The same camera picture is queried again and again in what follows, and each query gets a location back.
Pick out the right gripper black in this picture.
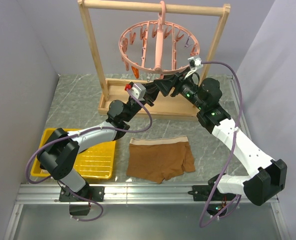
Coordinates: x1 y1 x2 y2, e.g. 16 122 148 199
153 67 206 111

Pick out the pink round clip hanger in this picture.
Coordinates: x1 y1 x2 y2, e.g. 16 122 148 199
118 1 200 78

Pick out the brown underwear beige waistband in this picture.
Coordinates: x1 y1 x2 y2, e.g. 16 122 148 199
126 135 196 184

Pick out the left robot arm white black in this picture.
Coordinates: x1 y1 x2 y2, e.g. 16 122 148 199
36 82 159 201

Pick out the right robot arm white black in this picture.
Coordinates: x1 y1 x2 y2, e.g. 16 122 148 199
155 74 288 206

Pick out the yellow plastic tray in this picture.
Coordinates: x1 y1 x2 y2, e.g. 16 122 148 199
30 128 116 180

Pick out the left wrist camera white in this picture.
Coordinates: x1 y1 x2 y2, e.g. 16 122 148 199
125 82 146 101

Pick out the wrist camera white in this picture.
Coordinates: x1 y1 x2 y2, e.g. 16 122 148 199
184 55 203 79
125 82 146 101

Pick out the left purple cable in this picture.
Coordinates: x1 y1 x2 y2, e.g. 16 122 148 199
25 87 153 223

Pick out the purple cable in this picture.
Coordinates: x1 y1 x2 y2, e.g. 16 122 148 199
199 60 243 228
25 87 153 223

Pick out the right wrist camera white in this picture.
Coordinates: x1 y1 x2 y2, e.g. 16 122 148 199
184 55 203 79

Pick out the wooden hanging rack frame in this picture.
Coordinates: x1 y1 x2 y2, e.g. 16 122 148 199
77 0 231 122

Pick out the aluminium rail frame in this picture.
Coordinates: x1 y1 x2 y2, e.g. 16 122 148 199
3 73 280 240

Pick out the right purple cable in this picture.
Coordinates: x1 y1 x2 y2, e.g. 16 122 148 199
199 60 243 228

